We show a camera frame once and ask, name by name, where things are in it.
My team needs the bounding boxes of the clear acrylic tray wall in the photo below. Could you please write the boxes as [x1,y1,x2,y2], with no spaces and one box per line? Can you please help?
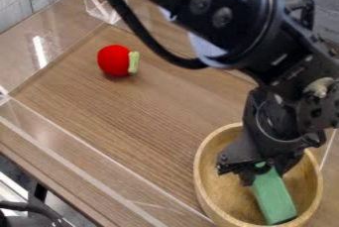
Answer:
[0,89,216,227]

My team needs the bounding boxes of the brown wooden bowl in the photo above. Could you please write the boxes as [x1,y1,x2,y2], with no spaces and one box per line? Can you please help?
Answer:
[193,123,323,227]

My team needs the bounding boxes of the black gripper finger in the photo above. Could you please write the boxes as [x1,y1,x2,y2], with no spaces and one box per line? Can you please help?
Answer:
[265,158,299,176]
[239,164,269,186]

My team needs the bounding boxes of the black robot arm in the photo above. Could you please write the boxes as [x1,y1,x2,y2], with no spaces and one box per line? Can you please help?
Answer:
[106,0,339,185]

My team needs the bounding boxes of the green foam stick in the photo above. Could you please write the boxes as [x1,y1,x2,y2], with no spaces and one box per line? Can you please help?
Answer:
[252,162,297,225]

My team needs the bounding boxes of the black cable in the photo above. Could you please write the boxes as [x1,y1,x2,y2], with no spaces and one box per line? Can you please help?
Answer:
[0,199,64,227]

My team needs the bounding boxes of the red plush ball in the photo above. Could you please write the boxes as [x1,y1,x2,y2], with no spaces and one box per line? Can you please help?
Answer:
[96,45,129,76]

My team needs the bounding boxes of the black table leg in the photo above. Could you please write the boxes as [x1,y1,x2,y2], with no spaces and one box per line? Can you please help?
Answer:
[28,181,48,208]

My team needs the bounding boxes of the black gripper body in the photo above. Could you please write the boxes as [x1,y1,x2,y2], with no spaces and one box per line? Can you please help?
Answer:
[215,128,307,176]

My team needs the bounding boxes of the clear acrylic corner bracket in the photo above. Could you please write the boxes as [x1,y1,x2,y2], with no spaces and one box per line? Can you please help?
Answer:
[84,0,120,25]

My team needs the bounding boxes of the small light green block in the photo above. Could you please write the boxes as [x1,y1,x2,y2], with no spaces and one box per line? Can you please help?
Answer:
[128,52,140,73]

